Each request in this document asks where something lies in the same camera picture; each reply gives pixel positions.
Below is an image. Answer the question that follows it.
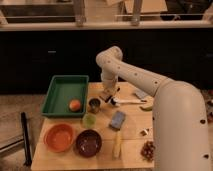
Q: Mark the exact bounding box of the green plastic tray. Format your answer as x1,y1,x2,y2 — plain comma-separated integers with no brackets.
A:
42,75,89,118

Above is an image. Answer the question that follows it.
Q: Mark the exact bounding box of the orange fruit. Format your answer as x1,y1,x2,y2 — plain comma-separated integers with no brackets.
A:
69,99,81,112

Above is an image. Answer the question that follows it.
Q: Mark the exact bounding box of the blue sponge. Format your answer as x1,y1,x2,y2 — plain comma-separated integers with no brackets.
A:
109,111,126,130

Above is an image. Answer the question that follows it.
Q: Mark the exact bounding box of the purple bowl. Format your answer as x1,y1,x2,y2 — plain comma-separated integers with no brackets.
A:
76,129,102,158

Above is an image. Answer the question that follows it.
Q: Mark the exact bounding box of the grey cloth piece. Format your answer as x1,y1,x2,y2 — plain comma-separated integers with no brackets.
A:
134,89,148,99

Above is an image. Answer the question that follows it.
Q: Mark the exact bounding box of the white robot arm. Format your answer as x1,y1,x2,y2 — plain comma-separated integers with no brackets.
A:
96,46,212,171

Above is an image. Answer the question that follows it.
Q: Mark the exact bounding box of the orange bowl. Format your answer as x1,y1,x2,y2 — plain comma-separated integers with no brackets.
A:
43,123,75,153

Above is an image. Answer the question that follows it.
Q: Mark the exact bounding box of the black stand left of table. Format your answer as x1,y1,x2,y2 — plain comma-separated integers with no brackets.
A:
21,112,32,166

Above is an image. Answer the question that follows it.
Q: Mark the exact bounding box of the small green cup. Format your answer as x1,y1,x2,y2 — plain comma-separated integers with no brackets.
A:
82,114,96,129

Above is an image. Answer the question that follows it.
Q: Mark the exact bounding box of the metal cup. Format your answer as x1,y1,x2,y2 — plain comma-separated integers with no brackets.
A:
89,98,101,114

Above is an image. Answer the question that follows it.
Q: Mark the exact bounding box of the metal fork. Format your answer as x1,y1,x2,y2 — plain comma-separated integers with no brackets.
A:
140,128,150,136

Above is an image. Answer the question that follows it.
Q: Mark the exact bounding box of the bunch of red grapes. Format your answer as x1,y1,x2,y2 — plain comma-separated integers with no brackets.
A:
141,141,155,162

